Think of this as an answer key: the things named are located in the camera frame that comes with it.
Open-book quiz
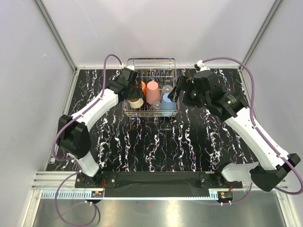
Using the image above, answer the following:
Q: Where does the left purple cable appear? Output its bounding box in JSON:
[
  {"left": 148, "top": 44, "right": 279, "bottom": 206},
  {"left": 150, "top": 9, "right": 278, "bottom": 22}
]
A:
[{"left": 51, "top": 54, "right": 125, "bottom": 163}]

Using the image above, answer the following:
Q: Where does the small clear plastic cup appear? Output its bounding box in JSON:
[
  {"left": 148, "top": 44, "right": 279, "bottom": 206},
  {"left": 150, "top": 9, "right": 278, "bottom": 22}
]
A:
[{"left": 151, "top": 101, "right": 162, "bottom": 111}]

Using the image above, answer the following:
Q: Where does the pink plastic cup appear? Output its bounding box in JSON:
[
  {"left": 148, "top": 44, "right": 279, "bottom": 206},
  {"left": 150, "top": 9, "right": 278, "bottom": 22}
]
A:
[{"left": 146, "top": 81, "right": 160, "bottom": 105}]

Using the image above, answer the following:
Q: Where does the metal cup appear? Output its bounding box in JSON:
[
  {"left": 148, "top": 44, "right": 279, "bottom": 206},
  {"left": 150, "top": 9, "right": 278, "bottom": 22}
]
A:
[{"left": 128, "top": 98, "right": 144, "bottom": 109}]

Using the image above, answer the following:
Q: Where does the clear faceted glass tumbler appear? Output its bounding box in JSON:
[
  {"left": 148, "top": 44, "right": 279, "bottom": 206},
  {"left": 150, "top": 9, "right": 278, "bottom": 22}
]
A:
[{"left": 161, "top": 85, "right": 173, "bottom": 94}]

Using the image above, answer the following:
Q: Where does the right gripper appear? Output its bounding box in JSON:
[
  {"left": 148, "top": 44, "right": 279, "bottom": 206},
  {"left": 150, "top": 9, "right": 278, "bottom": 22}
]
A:
[{"left": 168, "top": 75, "right": 210, "bottom": 108}]

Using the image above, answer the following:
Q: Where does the wire dish rack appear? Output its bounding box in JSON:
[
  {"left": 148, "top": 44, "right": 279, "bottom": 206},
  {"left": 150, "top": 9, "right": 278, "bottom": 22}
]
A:
[{"left": 123, "top": 57, "right": 179, "bottom": 117}]

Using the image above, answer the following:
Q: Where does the orange cup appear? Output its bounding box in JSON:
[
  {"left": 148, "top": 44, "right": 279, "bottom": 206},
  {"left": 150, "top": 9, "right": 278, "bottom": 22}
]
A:
[{"left": 141, "top": 81, "right": 146, "bottom": 96}]

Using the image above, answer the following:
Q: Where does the floor purple cable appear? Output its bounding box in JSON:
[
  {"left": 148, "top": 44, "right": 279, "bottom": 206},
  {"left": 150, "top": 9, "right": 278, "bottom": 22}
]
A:
[{"left": 54, "top": 171, "right": 99, "bottom": 227}]

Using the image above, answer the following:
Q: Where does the blue plastic cup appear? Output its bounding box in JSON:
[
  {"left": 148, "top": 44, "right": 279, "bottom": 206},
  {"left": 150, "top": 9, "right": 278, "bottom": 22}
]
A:
[{"left": 160, "top": 93, "right": 176, "bottom": 111}]

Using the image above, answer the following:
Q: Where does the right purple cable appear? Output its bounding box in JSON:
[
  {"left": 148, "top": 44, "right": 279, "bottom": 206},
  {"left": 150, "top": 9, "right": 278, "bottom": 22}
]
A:
[{"left": 202, "top": 56, "right": 303, "bottom": 195}]

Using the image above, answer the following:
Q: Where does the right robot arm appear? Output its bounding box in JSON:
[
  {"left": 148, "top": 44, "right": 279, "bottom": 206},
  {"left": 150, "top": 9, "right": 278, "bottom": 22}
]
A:
[{"left": 168, "top": 70, "right": 301, "bottom": 192}]

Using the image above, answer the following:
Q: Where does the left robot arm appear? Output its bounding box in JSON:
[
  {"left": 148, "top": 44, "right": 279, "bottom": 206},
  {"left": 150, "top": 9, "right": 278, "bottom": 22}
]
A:
[{"left": 53, "top": 66, "right": 143, "bottom": 188}]

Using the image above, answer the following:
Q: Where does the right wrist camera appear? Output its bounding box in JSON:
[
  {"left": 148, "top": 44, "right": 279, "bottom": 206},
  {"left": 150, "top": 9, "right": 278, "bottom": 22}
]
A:
[{"left": 194, "top": 60, "right": 210, "bottom": 71}]

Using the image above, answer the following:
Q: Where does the black base bar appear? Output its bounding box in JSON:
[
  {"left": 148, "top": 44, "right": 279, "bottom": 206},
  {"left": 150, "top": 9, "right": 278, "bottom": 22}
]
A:
[{"left": 75, "top": 171, "right": 242, "bottom": 199}]

